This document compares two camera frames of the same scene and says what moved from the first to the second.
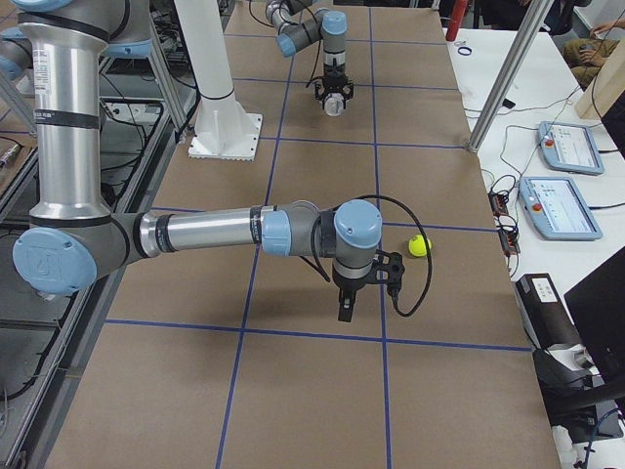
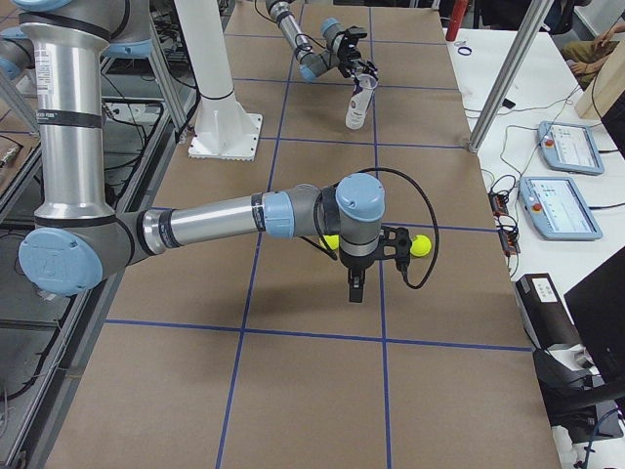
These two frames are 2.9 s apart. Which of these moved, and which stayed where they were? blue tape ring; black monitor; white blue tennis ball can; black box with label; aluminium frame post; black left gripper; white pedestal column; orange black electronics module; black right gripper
Moved: white blue tennis ball can; black left gripper; black right gripper
Stayed: white pedestal column; black box with label; orange black electronics module; aluminium frame post; black monitor; blue tape ring
